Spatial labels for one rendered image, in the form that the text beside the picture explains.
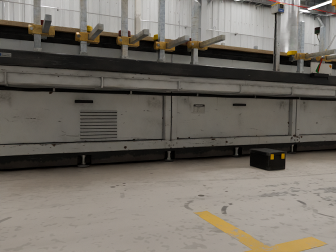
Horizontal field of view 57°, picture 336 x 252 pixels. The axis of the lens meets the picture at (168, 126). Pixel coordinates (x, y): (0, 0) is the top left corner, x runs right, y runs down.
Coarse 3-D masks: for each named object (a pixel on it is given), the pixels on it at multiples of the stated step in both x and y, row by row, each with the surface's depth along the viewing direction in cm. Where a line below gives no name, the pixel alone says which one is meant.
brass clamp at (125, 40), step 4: (120, 36) 191; (124, 36) 191; (116, 40) 193; (120, 40) 189; (124, 40) 191; (128, 40) 192; (120, 44) 192; (124, 44) 191; (128, 44) 192; (132, 44) 193; (136, 44) 194
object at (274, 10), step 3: (276, 3) 239; (279, 3) 239; (282, 3) 240; (273, 6) 242; (276, 6) 239; (279, 6) 239; (273, 9) 242; (276, 9) 239; (273, 12) 242; (276, 12) 241; (279, 12) 241; (282, 12) 241
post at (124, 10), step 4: (124, 0) 190; (124, 4) 190; (124, 8) 190; (124, 12) 191; (124, 16) 191; (124, 20) 191; (124, 24) 191; (124, 28) 191; (124, 32) 191; (124, 48) 192; (124, 52) 192
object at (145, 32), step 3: (141, 30) 172; (144, 30) 168; (147, 30) 169; (138, 33) 176; (141, 33) 172; (144, 33) 169; (147, 33) 169; (132, 36) 186; (135, 36) 181; (138, 36) 176; (141, 36) 174; (144, 36) 174; (129, 39) 192; (132, 39) 186; (135, 39) 182; (138, 39) 182; (129, 42) 192; (132, 42) 190; (135, 42) 190
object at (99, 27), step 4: (100, 24) 158; (96, 28) 161; (100, 28) 159; (92, 32) 170; (96, 32) 165; (100, 32) 165; (88, 36) 181; (92, 36) 174; (96, 36) 174; (88, 44) 196
